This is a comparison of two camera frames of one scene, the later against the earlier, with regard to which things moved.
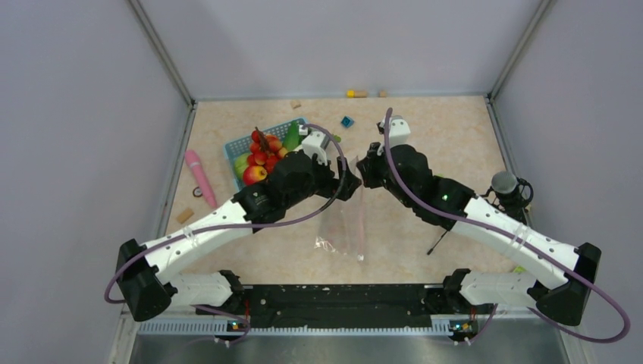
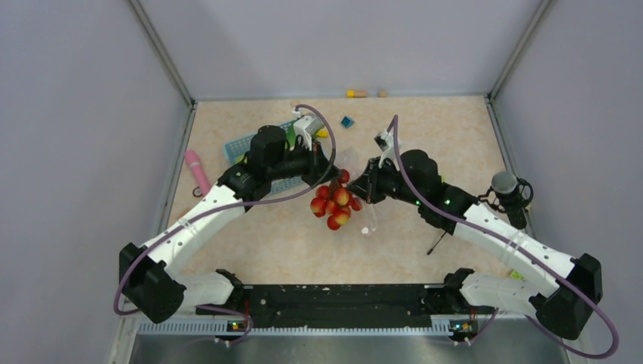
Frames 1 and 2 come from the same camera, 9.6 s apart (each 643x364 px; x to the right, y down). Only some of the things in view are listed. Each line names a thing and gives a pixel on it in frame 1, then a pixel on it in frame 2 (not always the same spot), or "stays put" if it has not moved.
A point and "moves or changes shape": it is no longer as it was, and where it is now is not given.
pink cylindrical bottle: [194, 161] stays put
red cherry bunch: [265, 150] moves or changes shape
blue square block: [347, 121] stays put
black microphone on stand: [508, 192] stays put
